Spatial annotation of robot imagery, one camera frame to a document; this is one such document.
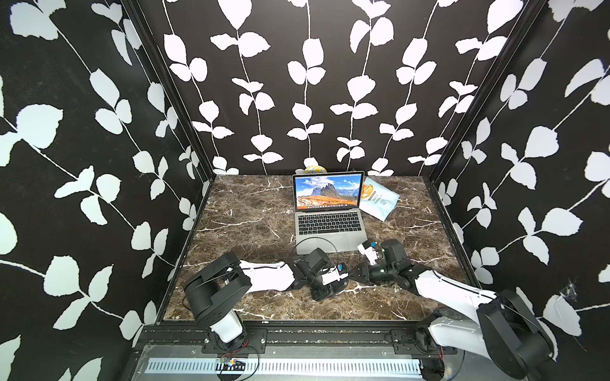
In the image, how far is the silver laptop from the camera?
0.98 meters

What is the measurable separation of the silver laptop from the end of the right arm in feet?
0.67

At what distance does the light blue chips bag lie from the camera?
3.59ft

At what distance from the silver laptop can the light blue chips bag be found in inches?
2.1

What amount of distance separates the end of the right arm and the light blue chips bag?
0.35 metres

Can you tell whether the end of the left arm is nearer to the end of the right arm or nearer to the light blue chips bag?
the end of the right arm

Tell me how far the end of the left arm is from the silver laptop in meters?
0.21

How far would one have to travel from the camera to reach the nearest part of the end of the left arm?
675 mm

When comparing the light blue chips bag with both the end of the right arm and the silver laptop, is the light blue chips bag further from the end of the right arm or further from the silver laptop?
the end of the right arm

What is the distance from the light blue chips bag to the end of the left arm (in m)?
0.39

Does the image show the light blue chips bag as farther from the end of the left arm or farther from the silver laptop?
the end of the left arm

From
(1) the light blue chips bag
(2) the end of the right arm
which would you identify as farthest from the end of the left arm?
(1) the light blue chips bag

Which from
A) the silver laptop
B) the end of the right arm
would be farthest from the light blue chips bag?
the end of the right arm

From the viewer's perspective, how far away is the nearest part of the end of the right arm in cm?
65
